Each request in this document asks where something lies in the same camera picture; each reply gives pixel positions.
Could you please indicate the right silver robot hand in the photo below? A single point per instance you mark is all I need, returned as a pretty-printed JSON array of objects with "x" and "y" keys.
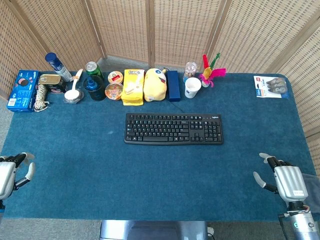
[{"x": 290, "y": 180}]

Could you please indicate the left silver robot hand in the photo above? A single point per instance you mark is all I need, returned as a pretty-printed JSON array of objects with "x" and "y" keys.
[{"x": 6, "y": 175}]

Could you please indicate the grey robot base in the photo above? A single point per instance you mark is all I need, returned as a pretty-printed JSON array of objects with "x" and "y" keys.
[{"x": 152, "y": 230}]

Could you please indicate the grey cloth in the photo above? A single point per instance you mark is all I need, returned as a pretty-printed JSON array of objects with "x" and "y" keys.
[{"x": 312, "y": 190}]

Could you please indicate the blue cookie box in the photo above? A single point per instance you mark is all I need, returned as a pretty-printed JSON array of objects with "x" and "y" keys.
[{"x": 21, "y": 92}]

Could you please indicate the blue table mat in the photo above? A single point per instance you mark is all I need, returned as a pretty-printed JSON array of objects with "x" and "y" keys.
[{"x": 100, "y": 162}]

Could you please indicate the dark pink packet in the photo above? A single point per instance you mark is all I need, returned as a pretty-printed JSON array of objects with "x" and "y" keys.
[{"x": 56, "y": 88}]

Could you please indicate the white plastic spoon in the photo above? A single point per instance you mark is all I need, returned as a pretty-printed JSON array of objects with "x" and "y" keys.
[{"x": 71, "y": 94}]

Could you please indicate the gold sardine tin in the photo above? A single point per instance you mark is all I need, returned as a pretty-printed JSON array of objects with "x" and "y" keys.
[{"x": 49, "y": 79}]

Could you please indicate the blue capped spray can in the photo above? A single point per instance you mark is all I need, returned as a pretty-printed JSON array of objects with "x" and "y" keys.
[{"x": 58, "y": 67}]

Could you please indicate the dark glass cup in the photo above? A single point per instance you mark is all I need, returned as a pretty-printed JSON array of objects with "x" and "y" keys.
[{"x": 98, "y": 92}]

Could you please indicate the small blue bottle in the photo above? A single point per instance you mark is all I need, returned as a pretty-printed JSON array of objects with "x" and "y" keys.
[{"x": 92, "y": 84}]

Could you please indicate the white paper cup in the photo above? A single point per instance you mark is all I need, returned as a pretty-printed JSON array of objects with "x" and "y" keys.
[{"x": 192, "y": 88}]

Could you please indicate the colourful feather shuttlecock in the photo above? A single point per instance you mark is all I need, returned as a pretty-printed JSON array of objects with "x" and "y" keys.
[{"x": 208, "y": 73}]

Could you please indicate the orange jelly cup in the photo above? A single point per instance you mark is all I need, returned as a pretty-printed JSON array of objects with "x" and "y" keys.
[{"x": 113, "y": 92}]

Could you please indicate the green drink can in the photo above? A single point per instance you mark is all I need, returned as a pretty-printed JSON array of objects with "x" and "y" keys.
[{"x": 93, "y": 70}]

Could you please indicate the black computer keyboard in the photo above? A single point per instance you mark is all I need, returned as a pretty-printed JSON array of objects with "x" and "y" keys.
[{"x": 162, "y": 130}]

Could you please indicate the jelly cup red label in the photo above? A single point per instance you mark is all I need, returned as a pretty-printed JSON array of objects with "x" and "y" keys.
[{"x": 115, "y": 77}]

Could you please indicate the clear candy jar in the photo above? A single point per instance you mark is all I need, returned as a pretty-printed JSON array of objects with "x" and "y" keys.
[{"x": 190, "y": 70}]

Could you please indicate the long blue box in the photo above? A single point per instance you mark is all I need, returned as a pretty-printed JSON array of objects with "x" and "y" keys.
[{"x": 173, "y": 86}]

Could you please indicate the yellow snack bag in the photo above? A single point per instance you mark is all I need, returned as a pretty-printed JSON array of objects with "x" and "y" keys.
[{"x": 133, "y": 87}]

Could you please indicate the yellow plush toy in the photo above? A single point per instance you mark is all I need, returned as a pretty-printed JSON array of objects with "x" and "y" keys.
[{"x": 155, "y": 86}]

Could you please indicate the woven bamboo folding screen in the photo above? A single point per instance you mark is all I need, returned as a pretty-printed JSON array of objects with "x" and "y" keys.
[{"x": 125, "y": 25}]

